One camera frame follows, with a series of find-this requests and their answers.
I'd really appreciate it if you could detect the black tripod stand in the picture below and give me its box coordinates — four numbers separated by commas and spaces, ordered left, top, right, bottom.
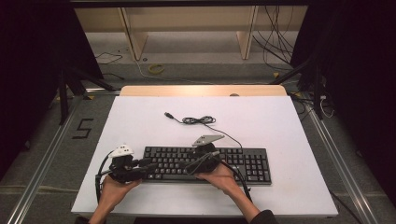
57, 66, 116, 125

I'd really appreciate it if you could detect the metal floor rail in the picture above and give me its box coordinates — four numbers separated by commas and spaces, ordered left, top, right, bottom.
6, 96, 83, 224
303, 102, 379, 224

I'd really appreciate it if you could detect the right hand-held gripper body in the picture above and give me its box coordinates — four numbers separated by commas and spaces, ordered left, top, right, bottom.
185, 133, 226, 175

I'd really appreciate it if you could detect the person's left hand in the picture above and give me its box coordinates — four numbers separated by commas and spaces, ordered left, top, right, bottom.
99, 175, 143, 208

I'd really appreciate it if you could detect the light wooden desk frame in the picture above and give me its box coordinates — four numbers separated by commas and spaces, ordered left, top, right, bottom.
74, 5, 308, 62

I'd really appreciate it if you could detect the bundle of black cables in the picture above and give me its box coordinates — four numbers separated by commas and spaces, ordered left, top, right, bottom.
251, 6, 295, 72

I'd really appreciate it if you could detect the black floor cable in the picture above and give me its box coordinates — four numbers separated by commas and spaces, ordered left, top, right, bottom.
94, 51, 124, 65

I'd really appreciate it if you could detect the person's right hand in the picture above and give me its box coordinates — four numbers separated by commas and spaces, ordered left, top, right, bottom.
195, 163, 247, 198

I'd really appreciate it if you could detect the white board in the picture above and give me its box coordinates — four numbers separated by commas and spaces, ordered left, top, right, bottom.
70, 95, 339, 218

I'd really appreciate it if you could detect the left hand-held gripper cable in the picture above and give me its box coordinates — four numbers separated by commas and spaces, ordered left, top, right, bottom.
94, 150, 115, 203

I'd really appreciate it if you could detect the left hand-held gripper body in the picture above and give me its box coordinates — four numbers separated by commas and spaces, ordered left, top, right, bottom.
108, 143, 148, 184

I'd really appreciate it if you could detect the tangle of thin cables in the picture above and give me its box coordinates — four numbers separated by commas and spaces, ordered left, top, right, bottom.
290, 91, 335, 119

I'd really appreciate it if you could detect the black overhead beam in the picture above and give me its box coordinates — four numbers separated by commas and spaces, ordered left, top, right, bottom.
69, 0, 312, 8

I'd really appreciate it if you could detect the yellow tape roll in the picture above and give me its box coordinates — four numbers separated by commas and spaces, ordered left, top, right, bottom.
148, 63, 165, 75

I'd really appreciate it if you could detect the black keyboard cable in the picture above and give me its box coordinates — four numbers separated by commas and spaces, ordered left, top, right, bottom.
163, 111, 244, 149

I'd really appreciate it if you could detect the black metal stand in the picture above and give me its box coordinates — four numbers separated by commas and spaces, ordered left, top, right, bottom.
269, 59, 325, 120

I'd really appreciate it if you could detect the dark curtain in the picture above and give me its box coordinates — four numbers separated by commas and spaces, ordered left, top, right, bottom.
0, 0, 105, 181
290, 0, 396, 200

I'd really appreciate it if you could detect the black keyboard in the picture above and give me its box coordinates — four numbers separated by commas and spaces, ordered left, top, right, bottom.
142, 146, 273, 187

